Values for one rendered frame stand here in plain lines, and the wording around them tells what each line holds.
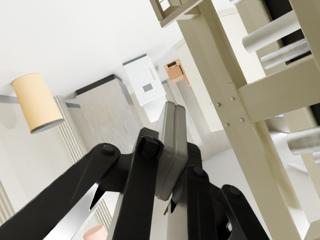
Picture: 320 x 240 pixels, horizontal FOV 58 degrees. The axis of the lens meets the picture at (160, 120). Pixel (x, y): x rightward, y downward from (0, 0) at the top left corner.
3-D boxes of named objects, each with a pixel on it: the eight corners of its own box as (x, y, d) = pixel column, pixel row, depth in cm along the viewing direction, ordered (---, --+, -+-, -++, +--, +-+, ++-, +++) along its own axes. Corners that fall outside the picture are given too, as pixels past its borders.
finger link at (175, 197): (183, 192, 13) (243, 212, 13) (182, 138, 18) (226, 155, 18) (170, 215, 14) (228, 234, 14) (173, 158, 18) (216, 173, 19)
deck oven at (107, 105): (63, 95, 617) (101, 181, 620) (115, 72, 615) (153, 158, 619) (83, 99, 775) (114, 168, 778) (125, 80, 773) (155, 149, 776)
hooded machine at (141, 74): (119, 64, 560) (146, 125, 562) (147, 51, 557) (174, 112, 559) (125, 69, 629) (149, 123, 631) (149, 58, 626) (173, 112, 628)
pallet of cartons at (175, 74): (163, 72, 935) (173, 94, 937) (163, 65, 805) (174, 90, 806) (189, 60, 933) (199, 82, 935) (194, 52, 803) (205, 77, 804)
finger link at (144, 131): (142, 206, 14) (81, 186, 13) (151, 151, 18) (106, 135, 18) (153, 182, 13) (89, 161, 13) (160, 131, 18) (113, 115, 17)
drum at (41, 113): (1, 84, 381) (25, 135, 382) (34, 69, 380) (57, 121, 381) (19, 87, 428) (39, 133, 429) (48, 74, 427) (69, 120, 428)
